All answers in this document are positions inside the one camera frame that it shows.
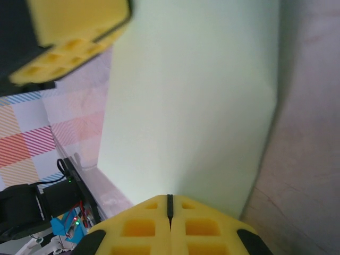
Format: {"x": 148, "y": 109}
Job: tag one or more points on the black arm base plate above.
{"x": 82, "y": 194}

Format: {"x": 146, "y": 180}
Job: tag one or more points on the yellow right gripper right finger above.
{"x": 207, "y": 239}

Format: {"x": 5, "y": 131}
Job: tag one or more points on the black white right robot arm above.
{"x": 21, "y": 207}

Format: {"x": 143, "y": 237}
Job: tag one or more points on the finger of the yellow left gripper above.
{"x": 79, "y": 21}
{"x": 87, "y": 55}

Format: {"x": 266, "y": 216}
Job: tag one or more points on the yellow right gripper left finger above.
{"x": 138, "y": 239}

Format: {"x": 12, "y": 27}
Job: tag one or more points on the light green paper sheet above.
{"x": 186, "y": 106}

